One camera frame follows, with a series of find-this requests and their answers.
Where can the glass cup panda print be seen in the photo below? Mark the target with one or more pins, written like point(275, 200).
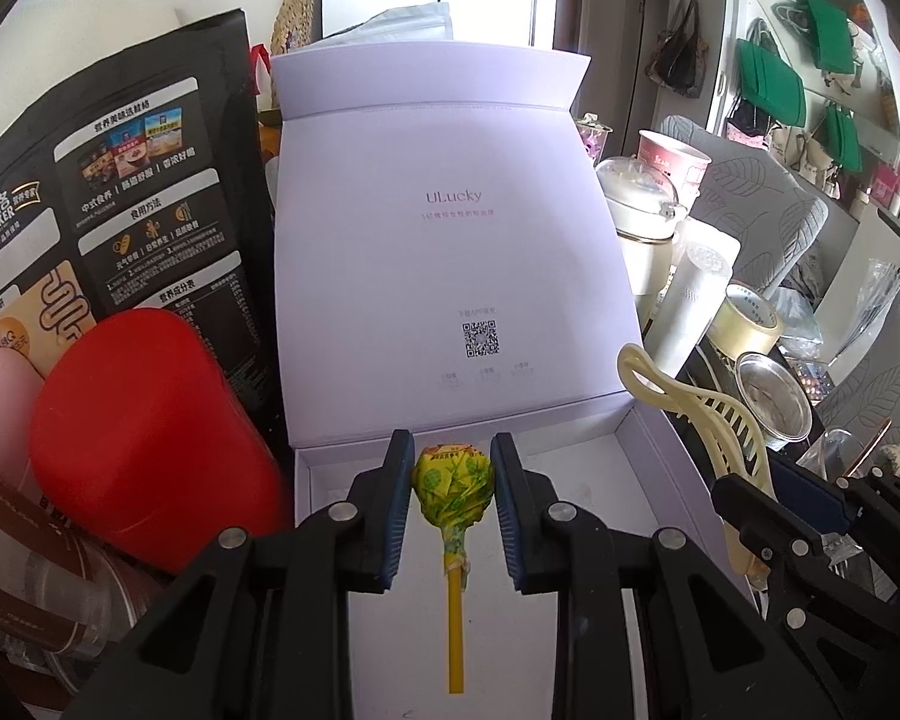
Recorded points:
point(591, 139)

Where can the clear jar brown label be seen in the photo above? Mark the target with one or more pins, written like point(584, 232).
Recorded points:
point(37, 600)

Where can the yellow lollipop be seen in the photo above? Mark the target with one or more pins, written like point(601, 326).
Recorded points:
point(454, 489)

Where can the lavender hinged gift box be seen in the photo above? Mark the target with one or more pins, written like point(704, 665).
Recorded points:
point(450, 240)

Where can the pink cylinder container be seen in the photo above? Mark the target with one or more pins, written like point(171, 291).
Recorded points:
point(0, 405)

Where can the black hanging bag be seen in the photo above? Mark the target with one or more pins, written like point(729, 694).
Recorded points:
point(679, 52)

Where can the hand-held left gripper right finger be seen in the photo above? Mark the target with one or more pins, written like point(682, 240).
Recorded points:
point(510, 519)

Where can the clear tape roll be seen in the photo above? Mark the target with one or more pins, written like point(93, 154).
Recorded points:
point(726, 331)

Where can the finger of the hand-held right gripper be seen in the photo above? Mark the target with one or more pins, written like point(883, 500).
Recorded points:
point(806, 493)
point(787, 536)

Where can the green tote bag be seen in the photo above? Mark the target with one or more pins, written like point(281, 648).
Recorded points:
point(769, 82)

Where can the red ribbon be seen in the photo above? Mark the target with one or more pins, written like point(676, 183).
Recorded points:
point(259, 64)

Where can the glass bowl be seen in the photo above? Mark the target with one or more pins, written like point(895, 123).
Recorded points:
point(832, 454)

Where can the white fridge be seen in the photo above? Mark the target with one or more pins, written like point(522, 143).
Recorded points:
point(495, 7)

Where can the red canister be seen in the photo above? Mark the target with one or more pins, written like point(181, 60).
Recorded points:
point(150, 427)

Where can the face mask packs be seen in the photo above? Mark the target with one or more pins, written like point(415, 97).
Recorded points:
point(397, 22)

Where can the woven rattan mat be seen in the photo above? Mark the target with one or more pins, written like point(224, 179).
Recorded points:
point(296, 15)

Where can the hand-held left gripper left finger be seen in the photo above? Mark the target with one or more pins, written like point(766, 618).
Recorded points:
point(397, 511)

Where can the white tube bottle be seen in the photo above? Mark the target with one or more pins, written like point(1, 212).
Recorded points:
point(690, 300)

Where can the pink paper cup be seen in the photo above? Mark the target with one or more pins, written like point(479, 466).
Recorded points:
point(679, 161)

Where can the metal bowl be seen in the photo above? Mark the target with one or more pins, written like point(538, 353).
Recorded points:
point(776, 397)

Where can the black oat bag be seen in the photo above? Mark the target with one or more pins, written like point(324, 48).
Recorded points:
point(157, 165)

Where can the cream plastic hair comb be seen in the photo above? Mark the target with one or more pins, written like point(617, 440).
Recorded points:
point(735, 431)

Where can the grey leaf-pattern chair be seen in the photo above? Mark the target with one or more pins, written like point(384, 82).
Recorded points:
point(750, 195)
point(892, 360)

